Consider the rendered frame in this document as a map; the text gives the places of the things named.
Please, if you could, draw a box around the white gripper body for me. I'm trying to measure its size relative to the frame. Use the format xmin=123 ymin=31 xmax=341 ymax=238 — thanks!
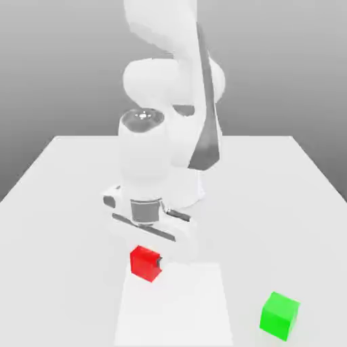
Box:
xmin=107 ymin=211 xmax=201 ymax=263

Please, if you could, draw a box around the small red cube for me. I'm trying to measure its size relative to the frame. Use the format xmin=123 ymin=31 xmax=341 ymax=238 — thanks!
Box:
xmin=129 ymin=245 xmax=163 ymax=283

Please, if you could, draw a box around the small green cube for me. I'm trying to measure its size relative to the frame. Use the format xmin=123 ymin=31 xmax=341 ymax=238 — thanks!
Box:
xmin=259 ymin=291 xmax=301 ymax=342

